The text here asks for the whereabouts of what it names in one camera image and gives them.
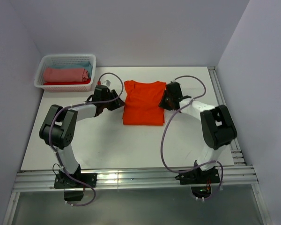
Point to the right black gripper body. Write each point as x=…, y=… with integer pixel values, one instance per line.
x=166, y=101

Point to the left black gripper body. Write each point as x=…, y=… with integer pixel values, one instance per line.
x=112, y=105

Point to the orange t-shirt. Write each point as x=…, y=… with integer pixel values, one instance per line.
x=142, y=103

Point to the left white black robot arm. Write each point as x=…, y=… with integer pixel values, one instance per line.
x=59, y=125

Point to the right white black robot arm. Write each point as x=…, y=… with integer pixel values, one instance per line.
x=218, y=131

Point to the rolled red t-shirt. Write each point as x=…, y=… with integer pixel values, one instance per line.
x=68, y=83

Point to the rolled light blue t-shirt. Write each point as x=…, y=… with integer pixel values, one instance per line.
x=85, y=65

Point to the rolled pink t-shirt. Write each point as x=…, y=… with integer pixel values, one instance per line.
x=52, y=75

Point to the white plastic mesh basket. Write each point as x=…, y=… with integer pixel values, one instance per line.
x=53, y=60

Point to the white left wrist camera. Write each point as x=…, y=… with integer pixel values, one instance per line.
x=106, y=83

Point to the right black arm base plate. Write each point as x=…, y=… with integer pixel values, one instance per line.
x=198, y=176

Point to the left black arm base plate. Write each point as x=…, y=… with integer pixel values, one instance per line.
x=62, y=181

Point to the aluminium front rail frame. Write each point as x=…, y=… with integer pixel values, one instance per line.
x=41, y=181

